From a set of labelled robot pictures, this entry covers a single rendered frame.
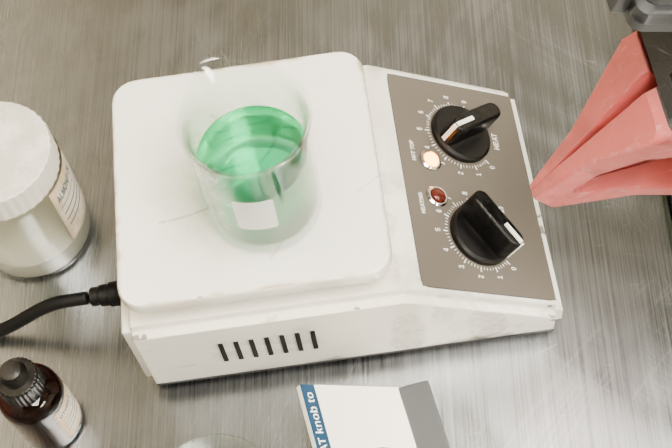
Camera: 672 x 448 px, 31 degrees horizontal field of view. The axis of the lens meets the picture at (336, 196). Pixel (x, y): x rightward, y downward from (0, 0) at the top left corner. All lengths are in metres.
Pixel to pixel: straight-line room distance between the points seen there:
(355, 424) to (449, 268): 0.08
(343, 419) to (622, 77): 0.21
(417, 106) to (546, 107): 0.10
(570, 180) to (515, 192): 0.13
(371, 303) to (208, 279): 0.07
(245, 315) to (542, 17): 0.27
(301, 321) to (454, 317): 0.07
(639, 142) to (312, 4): 0.32
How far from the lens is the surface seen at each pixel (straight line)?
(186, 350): 0.56
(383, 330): 0.56
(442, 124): 0.59
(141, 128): 0.57
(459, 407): 0.59
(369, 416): 0.57
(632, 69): 0.45
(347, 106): 0.57
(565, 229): 0.63
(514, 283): 0.57
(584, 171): 0.46
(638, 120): 0.44
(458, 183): 0.58
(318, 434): 0.55
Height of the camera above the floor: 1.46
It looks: 60 degrees down
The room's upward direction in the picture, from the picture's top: 9 degrees counter-clockwise
